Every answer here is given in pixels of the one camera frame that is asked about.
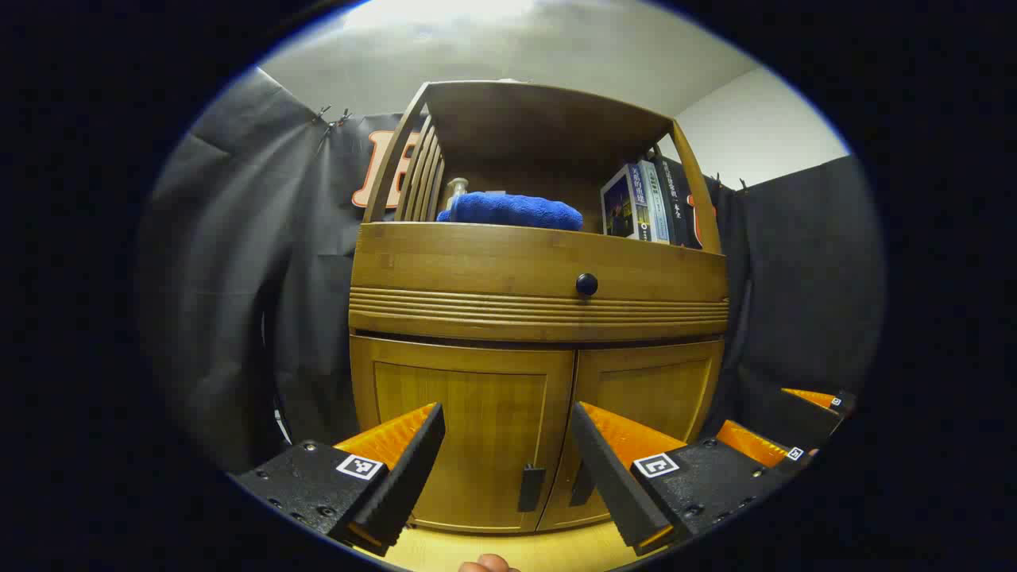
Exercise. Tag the grey book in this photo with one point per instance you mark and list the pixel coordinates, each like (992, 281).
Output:
(655, 206)

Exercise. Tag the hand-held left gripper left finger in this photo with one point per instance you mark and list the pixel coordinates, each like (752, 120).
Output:
(413, 469)

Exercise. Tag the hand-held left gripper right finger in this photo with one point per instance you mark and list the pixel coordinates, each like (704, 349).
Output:
(612, 477)

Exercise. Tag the clear pump bottle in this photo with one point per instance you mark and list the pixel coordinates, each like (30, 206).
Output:
(457, 191)

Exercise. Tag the black backdrop cloth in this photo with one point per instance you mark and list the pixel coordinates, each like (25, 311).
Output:
(222, 278)

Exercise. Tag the black round drawer knob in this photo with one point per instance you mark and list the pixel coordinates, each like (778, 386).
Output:
(586, 284)

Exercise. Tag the wooden drawer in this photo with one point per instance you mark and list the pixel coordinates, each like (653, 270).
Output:
(477, 258)

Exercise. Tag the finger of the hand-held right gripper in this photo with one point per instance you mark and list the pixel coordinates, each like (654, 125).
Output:
(794, 421)
(755, 445)

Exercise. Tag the wooden cabinet door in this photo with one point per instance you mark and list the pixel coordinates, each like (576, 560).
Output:
(659, 389)
(461, 429)

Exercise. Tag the black book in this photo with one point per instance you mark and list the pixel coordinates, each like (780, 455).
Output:
(679, 206)

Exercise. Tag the wooden double-door shoe cabinet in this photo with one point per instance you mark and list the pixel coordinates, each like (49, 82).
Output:
(516, 127)

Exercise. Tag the white book with dark cover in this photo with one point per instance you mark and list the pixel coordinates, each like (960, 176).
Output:
(620, 206)

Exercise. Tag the blue folded towel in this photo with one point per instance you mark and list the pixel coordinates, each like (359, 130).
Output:
(516, 210)

